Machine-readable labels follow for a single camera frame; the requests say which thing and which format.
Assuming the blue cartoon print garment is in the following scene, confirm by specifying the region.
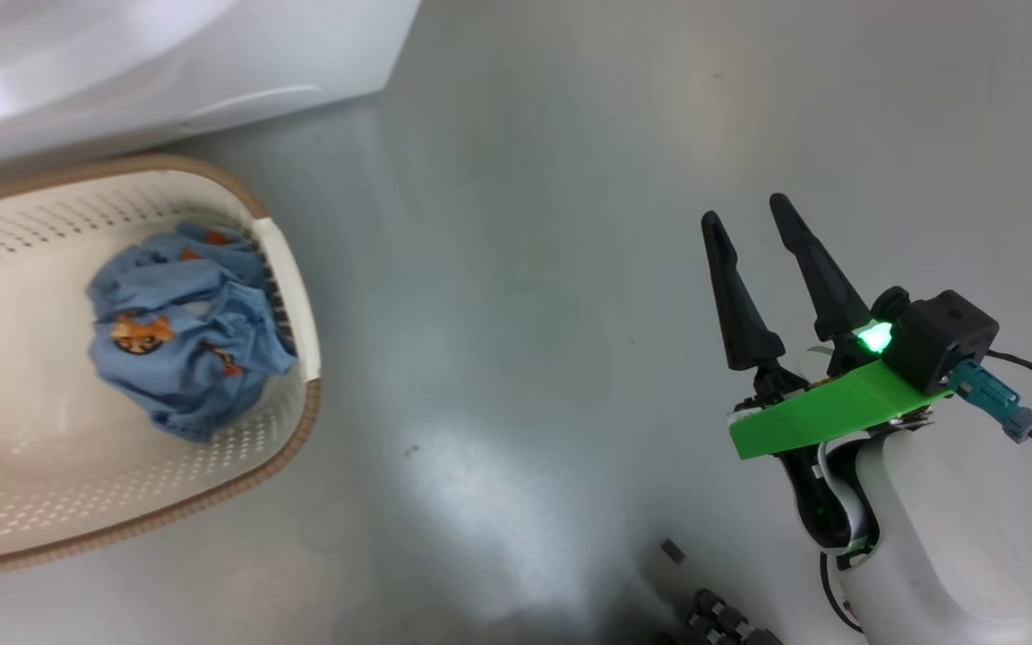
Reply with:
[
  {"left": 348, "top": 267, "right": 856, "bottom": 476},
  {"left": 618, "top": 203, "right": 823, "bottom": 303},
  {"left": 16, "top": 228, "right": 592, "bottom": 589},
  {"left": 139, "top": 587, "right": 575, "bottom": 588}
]
[{"left": 86, "top": 224, "right": 299, "bottom": 444}]

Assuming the cream perforated laundry basket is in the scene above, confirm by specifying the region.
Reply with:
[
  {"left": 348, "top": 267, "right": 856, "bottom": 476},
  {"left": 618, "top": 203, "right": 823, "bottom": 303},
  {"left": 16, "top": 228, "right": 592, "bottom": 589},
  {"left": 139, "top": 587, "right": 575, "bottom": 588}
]
[{"left": 0, "top": 154, "right": 322, "bottom": 576}]

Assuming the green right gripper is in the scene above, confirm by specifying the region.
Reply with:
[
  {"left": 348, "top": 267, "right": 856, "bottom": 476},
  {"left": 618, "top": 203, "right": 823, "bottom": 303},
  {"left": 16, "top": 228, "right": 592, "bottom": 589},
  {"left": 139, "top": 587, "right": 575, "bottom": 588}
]
[{"left": 701, "top": 193, "right": 951, "bottom": 460}]

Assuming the white front-load washing machine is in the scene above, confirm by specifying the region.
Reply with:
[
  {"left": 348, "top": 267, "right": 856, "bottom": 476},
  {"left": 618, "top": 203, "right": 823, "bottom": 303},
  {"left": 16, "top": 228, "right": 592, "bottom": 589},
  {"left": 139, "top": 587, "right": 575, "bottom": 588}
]
[{"left": 0, "top": 0, "right": 423, "bottom": 176}]

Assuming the teal right camera cable connector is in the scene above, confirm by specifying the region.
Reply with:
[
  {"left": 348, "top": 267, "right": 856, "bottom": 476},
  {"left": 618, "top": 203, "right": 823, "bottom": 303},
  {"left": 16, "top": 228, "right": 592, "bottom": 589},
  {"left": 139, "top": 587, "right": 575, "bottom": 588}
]
[{"left": 948, "top": 360, "right": 1032, "bottom": 443}]

